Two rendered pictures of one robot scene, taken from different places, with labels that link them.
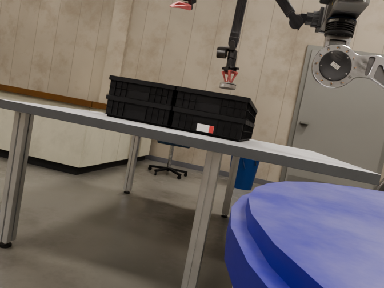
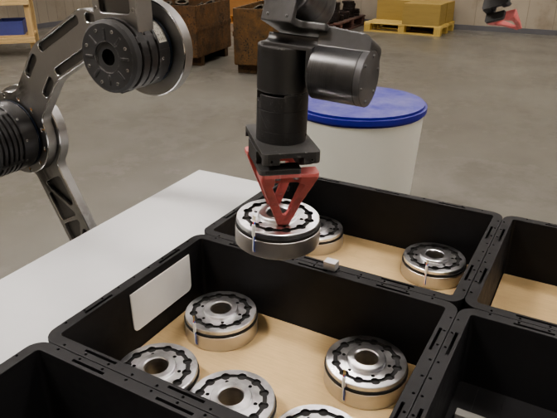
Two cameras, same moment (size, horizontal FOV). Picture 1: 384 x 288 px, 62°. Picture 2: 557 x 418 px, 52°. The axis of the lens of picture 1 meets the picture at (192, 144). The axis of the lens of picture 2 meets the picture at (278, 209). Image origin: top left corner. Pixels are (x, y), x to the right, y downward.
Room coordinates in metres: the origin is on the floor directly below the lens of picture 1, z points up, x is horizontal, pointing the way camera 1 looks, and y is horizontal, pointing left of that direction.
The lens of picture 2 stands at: (2.65, 0.02, 1.34)
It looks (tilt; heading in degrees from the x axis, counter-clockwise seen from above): 25 degrees down; 196
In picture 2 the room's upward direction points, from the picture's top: straight up
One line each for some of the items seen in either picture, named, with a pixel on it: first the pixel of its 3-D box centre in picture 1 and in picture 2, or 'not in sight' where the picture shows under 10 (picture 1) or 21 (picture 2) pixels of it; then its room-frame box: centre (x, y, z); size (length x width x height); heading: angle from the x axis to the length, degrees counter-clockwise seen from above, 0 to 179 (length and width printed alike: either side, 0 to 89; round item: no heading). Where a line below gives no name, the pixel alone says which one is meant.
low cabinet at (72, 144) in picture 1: (69, 126); not in sight; (4.34, 1.67, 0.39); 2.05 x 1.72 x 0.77; 168
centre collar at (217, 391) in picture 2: not in sight; (230, 397); (2.18, -0.17, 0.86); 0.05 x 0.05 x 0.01
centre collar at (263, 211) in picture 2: not in sight; (278, 214); (2.05, -0.15, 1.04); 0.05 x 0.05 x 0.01
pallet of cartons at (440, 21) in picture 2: not in sight; (409, 16); (-7.48, -0.64, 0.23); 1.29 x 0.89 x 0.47; 78
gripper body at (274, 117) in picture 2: (231, 64); (281, 121); (2.05, -0.15, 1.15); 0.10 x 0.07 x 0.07; 29
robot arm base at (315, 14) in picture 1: (313, 19); not in sight; (1.87, -0.54, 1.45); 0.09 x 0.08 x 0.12; 168
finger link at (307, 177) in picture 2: (228, 76); (282, 183); (2.06, -0.15, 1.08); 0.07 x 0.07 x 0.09; 29
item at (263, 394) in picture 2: not in sight; (231, 400); (2.18, -0.17, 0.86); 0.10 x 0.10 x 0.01
